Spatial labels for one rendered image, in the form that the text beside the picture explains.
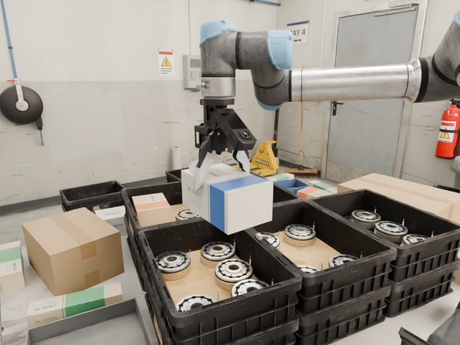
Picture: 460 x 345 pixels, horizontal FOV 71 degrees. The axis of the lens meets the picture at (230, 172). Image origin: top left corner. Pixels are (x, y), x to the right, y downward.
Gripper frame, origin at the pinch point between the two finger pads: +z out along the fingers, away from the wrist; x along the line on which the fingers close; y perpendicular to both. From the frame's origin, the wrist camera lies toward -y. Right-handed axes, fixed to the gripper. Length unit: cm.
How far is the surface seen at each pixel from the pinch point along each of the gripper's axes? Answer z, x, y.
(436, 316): 42, -53, -29
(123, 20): -87, -88, 326
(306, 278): 18.8, -10.2, -17.2
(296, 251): 28.4, -29.5, 3.7
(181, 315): 18.5, 18.2, -11.9
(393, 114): 14, -313, 131
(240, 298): 18.5, 6.1, -14.4
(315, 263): 28.4, -29.3, -4.2
